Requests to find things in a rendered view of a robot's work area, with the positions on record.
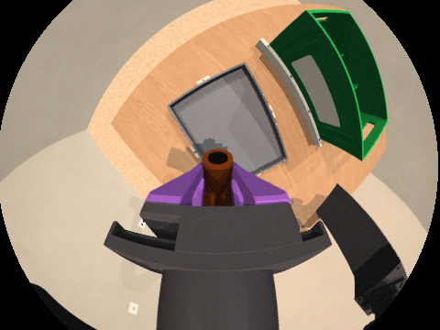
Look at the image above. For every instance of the green plastic crate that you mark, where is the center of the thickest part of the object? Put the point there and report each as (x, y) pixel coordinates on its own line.
(312, 57)

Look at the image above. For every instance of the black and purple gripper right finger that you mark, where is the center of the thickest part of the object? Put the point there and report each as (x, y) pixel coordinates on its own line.
(254, 190)

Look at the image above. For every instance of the brown bottle with blue label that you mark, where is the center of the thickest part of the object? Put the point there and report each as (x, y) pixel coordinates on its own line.
(217, 172)

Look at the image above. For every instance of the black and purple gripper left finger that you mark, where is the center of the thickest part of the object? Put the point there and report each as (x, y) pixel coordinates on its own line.
(187, 189)

